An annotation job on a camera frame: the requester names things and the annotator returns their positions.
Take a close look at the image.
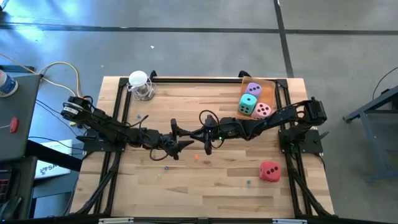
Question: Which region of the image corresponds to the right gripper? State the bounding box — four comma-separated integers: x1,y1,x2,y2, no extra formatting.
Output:
189,114,248,157

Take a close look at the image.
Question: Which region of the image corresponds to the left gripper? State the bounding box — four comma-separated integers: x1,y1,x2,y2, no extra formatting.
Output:
150,117,195,162

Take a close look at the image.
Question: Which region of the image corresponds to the large teal foam die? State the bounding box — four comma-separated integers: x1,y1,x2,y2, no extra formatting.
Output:
238,93,258,115

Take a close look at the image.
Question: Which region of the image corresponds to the large pink foam die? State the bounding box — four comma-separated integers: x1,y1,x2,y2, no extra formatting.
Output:
250,102,272,120

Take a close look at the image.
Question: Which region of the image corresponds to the large purple foam die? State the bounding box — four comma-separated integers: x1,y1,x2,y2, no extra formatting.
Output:
244,82,263,100

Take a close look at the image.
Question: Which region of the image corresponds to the large red foam die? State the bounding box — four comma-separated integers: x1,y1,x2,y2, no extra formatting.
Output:
259,161,282,182

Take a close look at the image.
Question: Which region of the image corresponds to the orange translucent plastic bin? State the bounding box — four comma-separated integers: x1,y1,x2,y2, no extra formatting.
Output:
236,75,277,121

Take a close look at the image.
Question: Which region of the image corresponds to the silver aluminium extrusion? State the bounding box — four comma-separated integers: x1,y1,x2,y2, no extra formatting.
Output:
272,218,308,224
98,217,135,224

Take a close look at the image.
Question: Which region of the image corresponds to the white printed cardboard box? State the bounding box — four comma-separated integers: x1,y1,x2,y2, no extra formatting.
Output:
33,139,74,180

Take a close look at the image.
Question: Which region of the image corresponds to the dark grey side table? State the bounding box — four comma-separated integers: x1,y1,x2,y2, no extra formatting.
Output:
0,73,42,162

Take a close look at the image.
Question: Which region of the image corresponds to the blue grey metal cart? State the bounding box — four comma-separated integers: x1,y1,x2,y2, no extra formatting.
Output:
343,84,398,184

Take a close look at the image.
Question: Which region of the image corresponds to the white blue labelled bottle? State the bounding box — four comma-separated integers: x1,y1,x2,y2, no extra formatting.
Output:
0,69,19,98

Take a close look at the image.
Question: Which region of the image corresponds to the black aluminium table frame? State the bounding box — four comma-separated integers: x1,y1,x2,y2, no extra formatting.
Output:
70,70,336,218

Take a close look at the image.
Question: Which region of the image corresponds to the white lamp cable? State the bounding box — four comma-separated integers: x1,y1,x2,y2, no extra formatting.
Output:
126,77,159,102

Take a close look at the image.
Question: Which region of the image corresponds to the yellow extension cable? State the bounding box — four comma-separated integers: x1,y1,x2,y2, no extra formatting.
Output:
0,52,82,127

